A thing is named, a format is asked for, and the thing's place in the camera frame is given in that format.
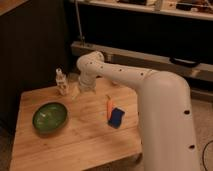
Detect metal vertical pole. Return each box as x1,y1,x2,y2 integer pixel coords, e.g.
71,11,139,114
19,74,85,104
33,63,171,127
74,0,85,45

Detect blue sponge block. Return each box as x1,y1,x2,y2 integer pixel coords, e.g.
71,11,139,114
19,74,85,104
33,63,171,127
108,108,125,128

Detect black cable on floor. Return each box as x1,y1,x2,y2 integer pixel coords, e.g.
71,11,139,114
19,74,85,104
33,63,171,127
201,139,213,171

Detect green ceramic bowl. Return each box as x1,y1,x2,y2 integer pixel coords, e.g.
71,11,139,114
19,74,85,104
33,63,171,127
32,102,68,134

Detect wooden shelf board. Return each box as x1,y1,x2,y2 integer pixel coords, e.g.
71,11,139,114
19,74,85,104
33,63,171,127
69,0,213,21

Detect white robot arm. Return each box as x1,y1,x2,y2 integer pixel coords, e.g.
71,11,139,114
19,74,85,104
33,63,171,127
77,51,201,171

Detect small clear plastic bottle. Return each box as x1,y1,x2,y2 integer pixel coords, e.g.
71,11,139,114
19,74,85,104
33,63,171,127
55,68,69,95

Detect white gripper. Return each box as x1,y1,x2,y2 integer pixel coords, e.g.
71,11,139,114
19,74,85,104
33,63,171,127
78,75,96,92

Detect black case handle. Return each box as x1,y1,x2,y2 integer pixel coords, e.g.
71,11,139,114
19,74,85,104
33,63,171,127
169,58,200,68

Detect grey metal case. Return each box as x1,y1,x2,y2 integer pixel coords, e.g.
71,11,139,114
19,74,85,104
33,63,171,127
71,41,213,82

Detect orange carrot toy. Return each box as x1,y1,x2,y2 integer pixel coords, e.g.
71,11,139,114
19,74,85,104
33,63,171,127
106,95,114,120

